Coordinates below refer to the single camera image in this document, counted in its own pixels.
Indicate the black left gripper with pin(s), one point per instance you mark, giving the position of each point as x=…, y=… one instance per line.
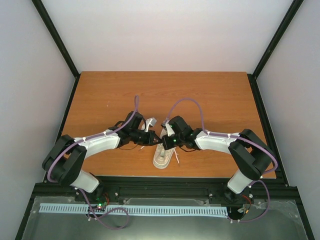
x=152, y=135

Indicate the black right table rail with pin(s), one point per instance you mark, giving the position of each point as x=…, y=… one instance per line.
x=270, y=132

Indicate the black right frame post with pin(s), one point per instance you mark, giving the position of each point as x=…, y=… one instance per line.
x=283, y=26

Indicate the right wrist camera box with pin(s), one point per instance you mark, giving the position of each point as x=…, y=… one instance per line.
x=167, y=128

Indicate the white shoelace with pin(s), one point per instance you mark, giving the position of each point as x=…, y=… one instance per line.
x=177, y=156

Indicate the black front mounting rail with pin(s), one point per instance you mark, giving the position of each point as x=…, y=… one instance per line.
x=214, y=190

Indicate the light blue cable duct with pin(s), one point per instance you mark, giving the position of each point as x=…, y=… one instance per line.
x=137, y=210

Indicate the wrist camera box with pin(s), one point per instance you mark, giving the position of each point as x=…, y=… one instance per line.
x=149, y=123
x=167, y=128

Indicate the small green-lit circuit board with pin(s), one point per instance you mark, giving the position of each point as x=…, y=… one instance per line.
x=101, y=206

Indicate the black frame post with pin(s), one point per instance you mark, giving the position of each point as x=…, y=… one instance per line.
x=283, y=26
x=44, y=15

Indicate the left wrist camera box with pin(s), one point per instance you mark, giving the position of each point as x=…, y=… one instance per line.
x=149, y=123

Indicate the white lace sneaker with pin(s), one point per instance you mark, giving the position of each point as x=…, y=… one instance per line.
x=163, y=157

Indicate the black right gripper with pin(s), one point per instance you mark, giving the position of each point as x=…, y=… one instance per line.
x=167, y=144

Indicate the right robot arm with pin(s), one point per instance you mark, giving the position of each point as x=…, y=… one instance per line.
x=249, y=152

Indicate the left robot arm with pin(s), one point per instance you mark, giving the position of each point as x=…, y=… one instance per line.
x=64, y=162

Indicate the black left frame post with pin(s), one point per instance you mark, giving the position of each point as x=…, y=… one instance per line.
x=44, y=15

